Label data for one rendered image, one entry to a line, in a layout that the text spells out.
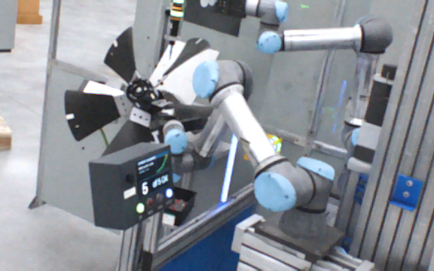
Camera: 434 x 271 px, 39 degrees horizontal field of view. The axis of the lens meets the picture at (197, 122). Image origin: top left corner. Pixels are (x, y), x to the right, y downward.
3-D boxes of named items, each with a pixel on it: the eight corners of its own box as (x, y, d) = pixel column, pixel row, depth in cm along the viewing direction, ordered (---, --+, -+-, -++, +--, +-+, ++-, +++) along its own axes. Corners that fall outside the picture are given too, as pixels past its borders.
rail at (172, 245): (254, 194, 279) (257, 178, 277) (261, 197, 277) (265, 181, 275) (140, 270, 203) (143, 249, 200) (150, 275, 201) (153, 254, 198)
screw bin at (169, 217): (156, 196, 253) (158, 181, 251) (194, 207, 249) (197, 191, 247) (137, 217, 232) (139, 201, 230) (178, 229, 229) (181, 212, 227)
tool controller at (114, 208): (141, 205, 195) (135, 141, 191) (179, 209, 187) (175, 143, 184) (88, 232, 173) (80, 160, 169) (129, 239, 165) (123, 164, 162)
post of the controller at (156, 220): (151, 246, 203) (158, 193, 197) (157, 250, 202) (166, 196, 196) (145, 250, 201) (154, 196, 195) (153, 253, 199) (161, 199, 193)
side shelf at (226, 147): (176, 131, 333) (177, 126, 332) (234, 150, 317) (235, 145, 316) (151, 140, 312) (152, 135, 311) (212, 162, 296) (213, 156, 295)
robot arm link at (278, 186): (323, 191, 177) (233, 52, 200) (290, 200, 167) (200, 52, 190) (298, 212, 185) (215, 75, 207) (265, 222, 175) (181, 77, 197)
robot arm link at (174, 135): (163, 155, 210) (166, 132, 207) (161, 144, 220) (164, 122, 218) (185, 157, 211) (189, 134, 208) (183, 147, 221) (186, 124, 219)
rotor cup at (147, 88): (137, 90, 267) (126, 74, 256) (168, 89, 263) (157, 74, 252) (130, 119, 261) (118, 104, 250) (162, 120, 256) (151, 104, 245)
